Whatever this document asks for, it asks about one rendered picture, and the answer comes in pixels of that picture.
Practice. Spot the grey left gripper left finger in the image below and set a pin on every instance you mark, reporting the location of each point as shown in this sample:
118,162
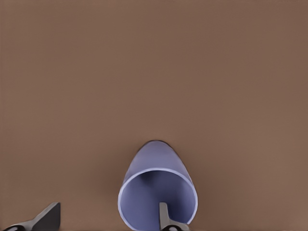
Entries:
47,218

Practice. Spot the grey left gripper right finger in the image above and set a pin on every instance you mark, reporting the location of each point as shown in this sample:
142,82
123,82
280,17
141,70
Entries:
164,216

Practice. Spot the purple cup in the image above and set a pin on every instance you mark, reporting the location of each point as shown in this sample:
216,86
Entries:
155,168

